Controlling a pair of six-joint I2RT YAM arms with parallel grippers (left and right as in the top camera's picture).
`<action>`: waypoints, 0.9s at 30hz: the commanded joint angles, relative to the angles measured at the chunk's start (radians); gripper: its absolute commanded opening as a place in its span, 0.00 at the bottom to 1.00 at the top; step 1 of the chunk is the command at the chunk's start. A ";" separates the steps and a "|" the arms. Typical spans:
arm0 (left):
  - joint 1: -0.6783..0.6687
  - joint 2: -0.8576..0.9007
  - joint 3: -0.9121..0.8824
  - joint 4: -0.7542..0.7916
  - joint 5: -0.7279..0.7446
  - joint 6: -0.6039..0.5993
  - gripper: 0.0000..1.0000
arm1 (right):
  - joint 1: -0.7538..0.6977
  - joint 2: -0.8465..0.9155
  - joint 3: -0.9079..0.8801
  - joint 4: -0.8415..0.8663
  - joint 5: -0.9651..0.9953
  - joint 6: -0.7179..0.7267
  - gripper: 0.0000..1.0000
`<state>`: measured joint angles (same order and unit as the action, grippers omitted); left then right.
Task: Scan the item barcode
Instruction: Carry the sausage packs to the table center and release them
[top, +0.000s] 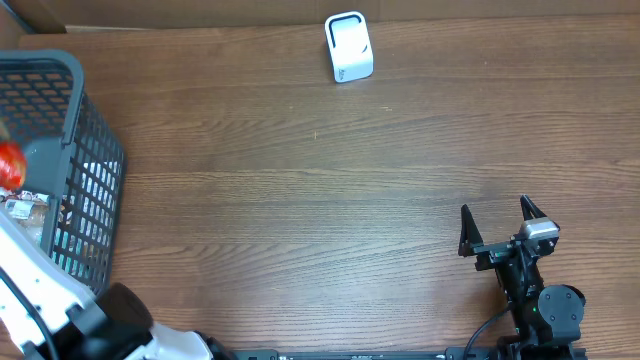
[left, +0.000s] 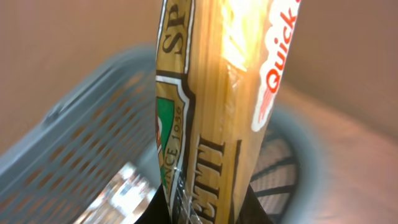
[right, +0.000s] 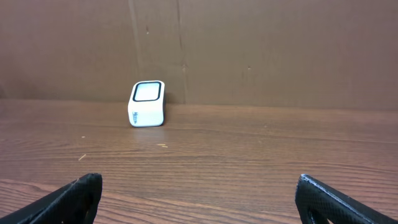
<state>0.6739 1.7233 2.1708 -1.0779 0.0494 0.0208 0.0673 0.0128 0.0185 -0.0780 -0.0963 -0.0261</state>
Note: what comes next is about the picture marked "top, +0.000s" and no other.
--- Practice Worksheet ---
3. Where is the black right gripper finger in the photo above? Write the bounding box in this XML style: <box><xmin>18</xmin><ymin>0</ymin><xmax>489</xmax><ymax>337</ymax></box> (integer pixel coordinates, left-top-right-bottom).
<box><xmin>458</xmin><ymin>204</ymin><xmax>484</xmax><ymax>257</ymax></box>
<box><xmin>520</xmin><ymin>194</ymin><xmax>546</xmax><ymax>220</ymax></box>

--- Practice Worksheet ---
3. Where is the orange spaghetti packet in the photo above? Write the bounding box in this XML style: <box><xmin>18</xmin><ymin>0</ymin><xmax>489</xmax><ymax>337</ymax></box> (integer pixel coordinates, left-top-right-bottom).
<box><xmin>1</xmin><ymin>141</ymin><xmax>27</xmax><ymax>191</ymax></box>

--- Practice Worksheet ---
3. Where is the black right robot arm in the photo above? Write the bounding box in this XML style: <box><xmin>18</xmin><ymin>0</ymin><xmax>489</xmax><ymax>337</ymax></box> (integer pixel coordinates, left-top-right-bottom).
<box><xmin>458</xmin><ymin>195</ymin><xmax>587</xmax><ymax>359</ymax></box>

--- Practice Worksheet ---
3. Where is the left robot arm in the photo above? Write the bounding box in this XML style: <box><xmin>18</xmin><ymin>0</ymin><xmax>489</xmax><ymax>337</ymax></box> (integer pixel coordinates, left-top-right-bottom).
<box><xmin>1</xmin><ymin>211</ymin><xmax>234</xmax><ymax>360</ymax></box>

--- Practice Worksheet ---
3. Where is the white barcode scanner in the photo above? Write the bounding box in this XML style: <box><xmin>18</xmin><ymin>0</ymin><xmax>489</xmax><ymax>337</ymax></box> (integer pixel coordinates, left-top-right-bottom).
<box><xmin>324</xmin><ymin>11</ymin><xmax>374</xmax><ymax>83</ymax></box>

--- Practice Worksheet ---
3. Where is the grey plastic mesh basket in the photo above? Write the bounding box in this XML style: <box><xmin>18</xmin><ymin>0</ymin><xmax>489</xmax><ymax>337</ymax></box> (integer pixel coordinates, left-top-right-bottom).
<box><xmin>1</xmin><ymin>49</ymin><xmax>127</xmax><ymax>294</ymax></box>

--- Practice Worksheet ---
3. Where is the crinkled white snack wrapper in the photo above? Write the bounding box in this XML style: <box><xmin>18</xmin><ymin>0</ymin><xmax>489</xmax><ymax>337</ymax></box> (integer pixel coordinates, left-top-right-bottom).
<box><xmin>1</xmin><ymin>189</ymin><xmax>49</xmax><ymax>223</ymax></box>

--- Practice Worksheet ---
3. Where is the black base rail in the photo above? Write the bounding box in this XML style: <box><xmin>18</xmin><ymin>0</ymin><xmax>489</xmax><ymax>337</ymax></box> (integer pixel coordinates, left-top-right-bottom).
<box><xmin>219</xmin><ymin>347</ymin><xmax>589</xmax><ymax>360</ymax></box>

